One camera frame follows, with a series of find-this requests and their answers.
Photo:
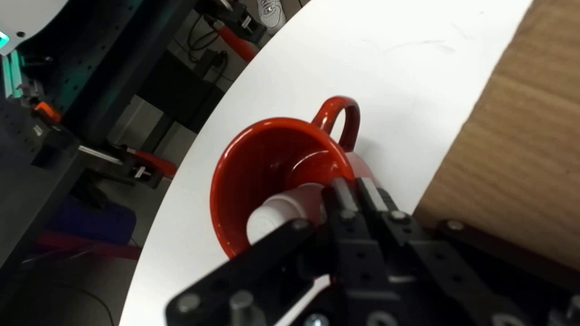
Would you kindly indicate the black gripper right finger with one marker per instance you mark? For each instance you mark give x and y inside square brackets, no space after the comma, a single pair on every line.
[374,201]

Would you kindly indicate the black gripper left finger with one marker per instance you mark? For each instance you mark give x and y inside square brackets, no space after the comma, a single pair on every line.
[341,201]

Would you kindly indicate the white plastic cylinder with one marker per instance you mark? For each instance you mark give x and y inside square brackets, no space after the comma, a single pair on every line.
[283,208]

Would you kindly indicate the teal printed cardboard box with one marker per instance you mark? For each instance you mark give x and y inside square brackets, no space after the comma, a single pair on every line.
[526,150]

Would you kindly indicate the black metal frame cart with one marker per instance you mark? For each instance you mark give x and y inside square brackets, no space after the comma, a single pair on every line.
[36,181]

